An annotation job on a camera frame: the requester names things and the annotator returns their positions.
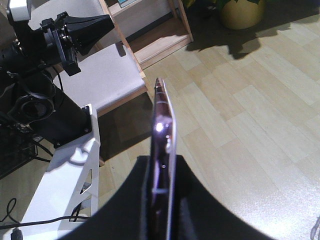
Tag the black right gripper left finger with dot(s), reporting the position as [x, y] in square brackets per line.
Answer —
[123, 216]

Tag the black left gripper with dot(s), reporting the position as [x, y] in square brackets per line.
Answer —
[60, 49]

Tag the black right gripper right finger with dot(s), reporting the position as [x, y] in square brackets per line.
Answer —
[200, 216]

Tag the black smartphone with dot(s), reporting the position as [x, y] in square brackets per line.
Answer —
[162, 166]

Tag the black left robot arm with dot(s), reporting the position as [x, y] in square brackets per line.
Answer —
[28, 94]

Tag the wooden shelf unit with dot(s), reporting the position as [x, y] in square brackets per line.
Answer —
[150, 29]

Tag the yellow plant pot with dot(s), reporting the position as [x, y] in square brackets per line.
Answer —
[242, 14]

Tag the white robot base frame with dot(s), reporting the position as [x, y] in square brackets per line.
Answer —
[72, 177]

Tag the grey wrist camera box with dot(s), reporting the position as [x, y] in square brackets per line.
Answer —
[19, 10]

